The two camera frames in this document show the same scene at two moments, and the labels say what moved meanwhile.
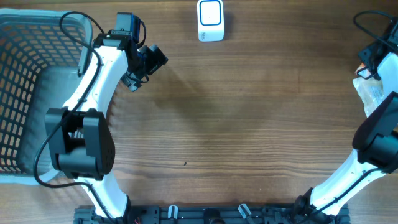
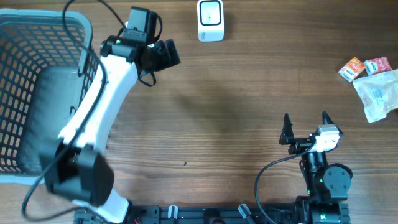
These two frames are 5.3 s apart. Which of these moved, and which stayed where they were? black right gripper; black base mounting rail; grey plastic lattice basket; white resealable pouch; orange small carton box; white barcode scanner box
Moved: black right gripper; orange small carton box
Stayed: grey plastic lattice basket; black base mounting rail; white resealable pouch; white barcode scanner box
